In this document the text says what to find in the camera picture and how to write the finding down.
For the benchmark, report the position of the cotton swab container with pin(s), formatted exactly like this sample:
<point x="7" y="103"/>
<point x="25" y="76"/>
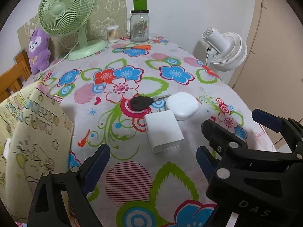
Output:
<point x="113" y="34"/>

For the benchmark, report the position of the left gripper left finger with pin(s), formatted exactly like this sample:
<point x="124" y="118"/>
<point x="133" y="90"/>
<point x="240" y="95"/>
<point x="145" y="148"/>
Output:
<point x="47" y="206"/>

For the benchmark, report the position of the beige door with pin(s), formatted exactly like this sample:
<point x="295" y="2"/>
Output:
<point x="271" y="77"/>

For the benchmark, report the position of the green desk fan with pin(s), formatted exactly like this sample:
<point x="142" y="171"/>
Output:
<point x="65" y="17"/>

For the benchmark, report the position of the glass jar mug green lid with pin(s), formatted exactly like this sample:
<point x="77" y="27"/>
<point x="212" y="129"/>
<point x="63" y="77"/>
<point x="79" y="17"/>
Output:
<point x="137" y="26"/>

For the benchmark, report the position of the white standing fan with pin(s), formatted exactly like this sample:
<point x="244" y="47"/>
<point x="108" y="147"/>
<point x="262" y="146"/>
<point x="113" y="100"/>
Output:
<point x="226" y="51"/>

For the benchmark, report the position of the beige cartoon board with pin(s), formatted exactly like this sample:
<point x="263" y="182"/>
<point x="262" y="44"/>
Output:
<point x="106" y="13"/>

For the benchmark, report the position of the floral tablecloth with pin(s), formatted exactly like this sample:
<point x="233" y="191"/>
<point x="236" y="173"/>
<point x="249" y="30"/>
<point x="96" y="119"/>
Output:
<point x="139" y="187"/>

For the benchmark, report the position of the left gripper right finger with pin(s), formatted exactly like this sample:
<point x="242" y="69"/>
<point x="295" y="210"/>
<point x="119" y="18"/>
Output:
<point x="207" y="162"/>

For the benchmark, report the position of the white square charger cube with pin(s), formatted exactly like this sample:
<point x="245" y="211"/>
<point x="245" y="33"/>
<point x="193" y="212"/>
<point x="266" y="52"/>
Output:
<point x="163" y="131"/>

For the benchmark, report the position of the black car key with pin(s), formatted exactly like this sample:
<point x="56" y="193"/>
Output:
<point x="140" y="103"/>

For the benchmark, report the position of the orange handled scissors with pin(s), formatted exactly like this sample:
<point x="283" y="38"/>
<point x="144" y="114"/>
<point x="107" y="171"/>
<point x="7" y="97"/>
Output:
<point x="142" y="47"/>

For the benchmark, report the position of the yellow cartoon fabric box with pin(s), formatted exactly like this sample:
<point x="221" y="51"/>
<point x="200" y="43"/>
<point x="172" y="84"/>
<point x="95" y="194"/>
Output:
<point x="35" y="139"/>

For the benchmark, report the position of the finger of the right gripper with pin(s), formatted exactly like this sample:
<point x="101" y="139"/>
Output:
<point x="221" y="139"/>
<point x="290" y="129"/>

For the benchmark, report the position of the purple plush toy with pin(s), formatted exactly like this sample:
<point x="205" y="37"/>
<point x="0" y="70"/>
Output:
<point x="39" y="53"/>

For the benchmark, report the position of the wooden bed headboard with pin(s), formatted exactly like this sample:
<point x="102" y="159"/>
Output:
<point x="11" y="81"/>

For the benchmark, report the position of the white oval earbud case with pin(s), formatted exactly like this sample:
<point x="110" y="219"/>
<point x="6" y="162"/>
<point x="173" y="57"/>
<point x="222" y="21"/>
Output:
<point x="182" y="104"/>

